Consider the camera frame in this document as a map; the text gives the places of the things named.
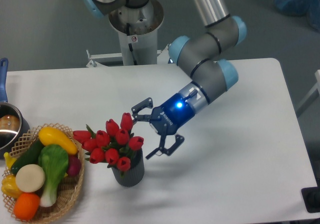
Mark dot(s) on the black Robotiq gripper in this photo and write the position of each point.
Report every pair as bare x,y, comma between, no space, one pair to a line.
172,116

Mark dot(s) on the red tulip bouquet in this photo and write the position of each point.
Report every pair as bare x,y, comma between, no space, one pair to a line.
117,145

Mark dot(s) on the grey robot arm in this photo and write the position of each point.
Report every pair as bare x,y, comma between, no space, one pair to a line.
209,79

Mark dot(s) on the dark grey ribbed vase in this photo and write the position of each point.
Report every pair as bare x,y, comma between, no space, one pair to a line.
134,175

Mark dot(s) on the purple red radish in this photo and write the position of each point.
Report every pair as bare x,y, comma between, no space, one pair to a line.
74,166

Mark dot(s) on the green bok choy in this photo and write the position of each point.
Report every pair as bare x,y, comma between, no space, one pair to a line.
54,161

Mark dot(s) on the yellow squash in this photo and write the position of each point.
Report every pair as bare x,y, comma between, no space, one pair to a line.
52,136

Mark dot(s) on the dark green cucumber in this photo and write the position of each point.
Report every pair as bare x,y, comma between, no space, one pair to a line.
30,156

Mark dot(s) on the round beige disc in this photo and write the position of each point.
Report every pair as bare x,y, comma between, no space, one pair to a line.
30,178

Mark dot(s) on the yellow banana tip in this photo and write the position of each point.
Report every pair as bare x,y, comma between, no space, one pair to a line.
9,160

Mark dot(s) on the orange fruit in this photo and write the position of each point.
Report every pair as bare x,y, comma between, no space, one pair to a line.
26,206

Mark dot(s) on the black device at edge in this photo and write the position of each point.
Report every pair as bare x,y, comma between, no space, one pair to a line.
311,198

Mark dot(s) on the yellow bell pepper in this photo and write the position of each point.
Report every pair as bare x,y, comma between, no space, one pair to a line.
9,186

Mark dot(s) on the blue plastic bag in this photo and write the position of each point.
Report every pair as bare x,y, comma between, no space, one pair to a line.
308,8

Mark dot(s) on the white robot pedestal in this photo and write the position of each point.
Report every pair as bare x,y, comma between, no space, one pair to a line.
137,30

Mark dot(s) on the blue handled saucepan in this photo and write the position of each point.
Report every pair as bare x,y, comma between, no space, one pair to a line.
12,123

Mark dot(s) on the white furniture frame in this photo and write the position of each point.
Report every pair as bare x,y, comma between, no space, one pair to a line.
310,96

